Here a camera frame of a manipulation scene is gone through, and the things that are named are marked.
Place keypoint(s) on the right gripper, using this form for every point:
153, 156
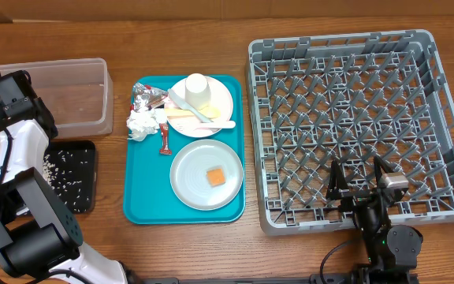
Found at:
336, 188

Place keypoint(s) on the white rice pile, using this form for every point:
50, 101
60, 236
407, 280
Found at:
47, 169

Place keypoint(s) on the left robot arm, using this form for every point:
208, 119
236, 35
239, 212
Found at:
39, 235

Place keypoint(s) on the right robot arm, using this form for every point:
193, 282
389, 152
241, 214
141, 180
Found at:
392, 250

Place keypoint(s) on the grey dishwasher rack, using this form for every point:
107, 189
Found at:
350, 98

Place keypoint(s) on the black plastic tray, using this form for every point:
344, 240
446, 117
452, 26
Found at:
73, 177

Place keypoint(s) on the clear plastic bin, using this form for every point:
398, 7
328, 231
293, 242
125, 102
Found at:
78, 92

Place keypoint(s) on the orange food cube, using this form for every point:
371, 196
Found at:
216, 176

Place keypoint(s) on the crumpled white napkin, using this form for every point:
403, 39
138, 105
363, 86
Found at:
144, 123

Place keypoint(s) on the pink plastic fork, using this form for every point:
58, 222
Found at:
207, 125

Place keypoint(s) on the yellow plastic spoon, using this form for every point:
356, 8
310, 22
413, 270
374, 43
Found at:
210, 112

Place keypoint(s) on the crumpled foil wrapper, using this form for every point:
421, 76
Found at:
146, 97

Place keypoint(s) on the grey round plate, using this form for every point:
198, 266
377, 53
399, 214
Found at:
188, 174

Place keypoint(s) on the white plate with cutlery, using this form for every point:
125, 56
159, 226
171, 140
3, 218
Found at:
221, 98

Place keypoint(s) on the teal serving tray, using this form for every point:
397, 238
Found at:
148, 195

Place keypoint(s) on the red sauce packet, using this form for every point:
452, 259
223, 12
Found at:
164, 130

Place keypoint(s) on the white paper cup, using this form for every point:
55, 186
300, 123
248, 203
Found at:
197, 91

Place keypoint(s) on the light blue plastic knife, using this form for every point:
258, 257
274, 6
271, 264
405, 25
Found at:
185, 106

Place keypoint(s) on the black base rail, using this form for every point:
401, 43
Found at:
313, 279

